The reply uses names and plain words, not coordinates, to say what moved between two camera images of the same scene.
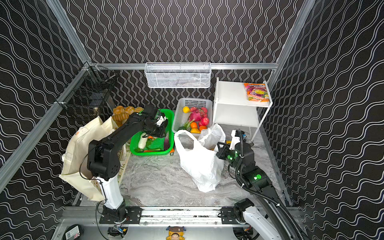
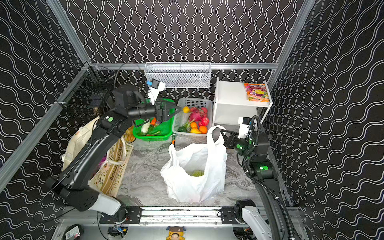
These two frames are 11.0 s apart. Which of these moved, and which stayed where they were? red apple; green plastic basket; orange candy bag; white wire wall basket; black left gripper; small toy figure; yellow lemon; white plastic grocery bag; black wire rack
Moved: green plastic basket; white plastic grocery bag; black left gripper
Stayed: black wire rack; orange candy bag; white wire wall basket; red apple; small toy figure; yellow lemon
